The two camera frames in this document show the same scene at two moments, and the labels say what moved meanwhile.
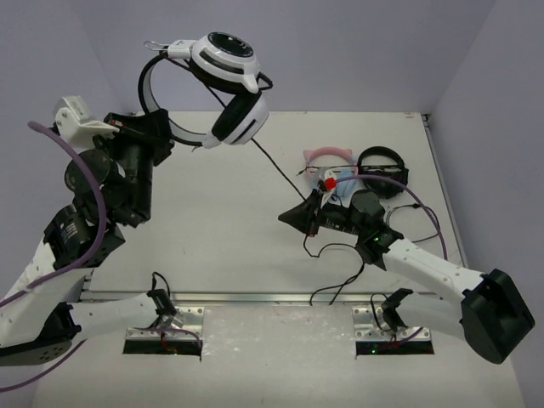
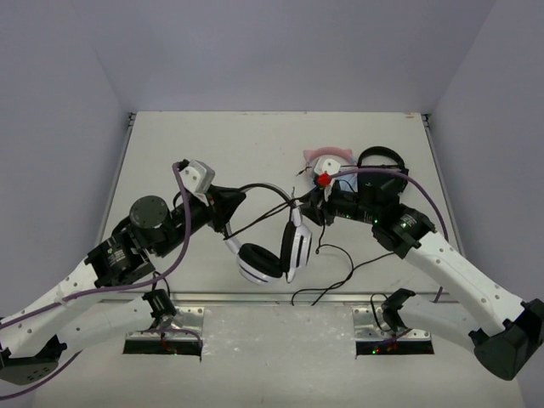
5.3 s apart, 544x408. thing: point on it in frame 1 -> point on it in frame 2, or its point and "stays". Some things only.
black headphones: x=397 y=173 stays
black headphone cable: x=359 y=272 -> x=332 y=287
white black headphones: x=230 y=62 -> x=262 y=264
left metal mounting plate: x=189 y=317 stays
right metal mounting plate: x=366 y=328 stays
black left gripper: x=152 y=133 -> x=218 y=208
